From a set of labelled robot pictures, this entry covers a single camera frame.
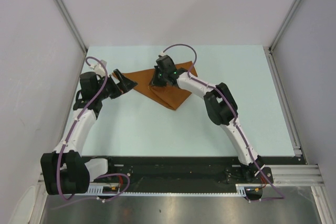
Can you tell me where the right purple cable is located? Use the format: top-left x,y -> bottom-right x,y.
159,44 -> 286,201

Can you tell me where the left corner aluminium post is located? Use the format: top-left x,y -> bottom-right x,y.
53,0 -> 88,54

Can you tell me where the corner aluminium post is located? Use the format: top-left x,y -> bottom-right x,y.
268,0 -> 303,53
53,0 -> 88,54

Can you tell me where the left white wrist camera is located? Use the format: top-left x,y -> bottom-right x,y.
89,60 -> 107,77

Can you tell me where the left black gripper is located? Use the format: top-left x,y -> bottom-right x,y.
95,69 -> 137,101

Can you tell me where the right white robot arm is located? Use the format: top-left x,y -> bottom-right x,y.
151,54 -> 265,183

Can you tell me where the aluminium front frame rail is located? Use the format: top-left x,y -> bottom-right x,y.
36,164 -> 324,186

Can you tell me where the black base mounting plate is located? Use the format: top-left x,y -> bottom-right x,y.
94,156 -> 305,200

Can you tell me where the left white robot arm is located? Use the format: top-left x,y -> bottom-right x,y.
40,69 -> 137,195

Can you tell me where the right corner aluminium post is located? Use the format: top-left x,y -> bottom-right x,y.
268,0 -> 303,53

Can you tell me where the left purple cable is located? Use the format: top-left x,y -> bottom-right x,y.
51,56 -> 131,210

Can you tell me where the white slotted cable duct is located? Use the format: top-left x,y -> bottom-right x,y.
86,183 -> 249,198

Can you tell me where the aluminium right side rail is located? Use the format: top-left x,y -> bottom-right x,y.
264,47 -> 305,156

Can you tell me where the purple cable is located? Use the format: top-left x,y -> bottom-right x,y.
159,44 -> 286,201
51,56 -> 131,210

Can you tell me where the orange cloth napkin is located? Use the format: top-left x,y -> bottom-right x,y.
123,68 -> 191,110

